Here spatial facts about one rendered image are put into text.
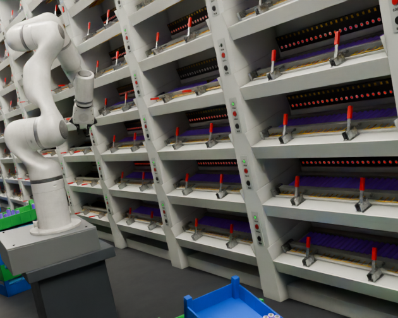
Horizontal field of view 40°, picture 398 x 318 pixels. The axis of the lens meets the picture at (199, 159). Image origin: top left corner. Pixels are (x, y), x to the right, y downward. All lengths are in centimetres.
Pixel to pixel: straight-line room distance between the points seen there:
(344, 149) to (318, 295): 55
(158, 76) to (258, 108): 73
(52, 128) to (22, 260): 47
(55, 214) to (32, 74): 52
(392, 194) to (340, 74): 35
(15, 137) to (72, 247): 44
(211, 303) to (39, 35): 117
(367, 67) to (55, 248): 122
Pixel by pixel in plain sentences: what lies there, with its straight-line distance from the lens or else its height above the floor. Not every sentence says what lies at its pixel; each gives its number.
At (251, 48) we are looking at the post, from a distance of 187.
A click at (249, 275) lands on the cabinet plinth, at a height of 4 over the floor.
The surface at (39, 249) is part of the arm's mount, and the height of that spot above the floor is 34.
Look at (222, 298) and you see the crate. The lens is 179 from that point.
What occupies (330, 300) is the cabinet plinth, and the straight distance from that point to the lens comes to 182.
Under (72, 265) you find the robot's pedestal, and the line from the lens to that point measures 201.
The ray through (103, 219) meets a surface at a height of 15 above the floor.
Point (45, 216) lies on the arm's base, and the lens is 208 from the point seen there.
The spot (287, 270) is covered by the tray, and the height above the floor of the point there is 13.
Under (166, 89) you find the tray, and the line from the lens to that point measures 247.
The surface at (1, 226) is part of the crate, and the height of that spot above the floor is 34.
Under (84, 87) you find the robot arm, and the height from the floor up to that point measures 90.
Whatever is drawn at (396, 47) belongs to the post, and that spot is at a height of 77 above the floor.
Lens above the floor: 75
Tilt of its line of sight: 6 degrees down
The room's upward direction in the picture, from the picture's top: 12 degrees counter-clockwise
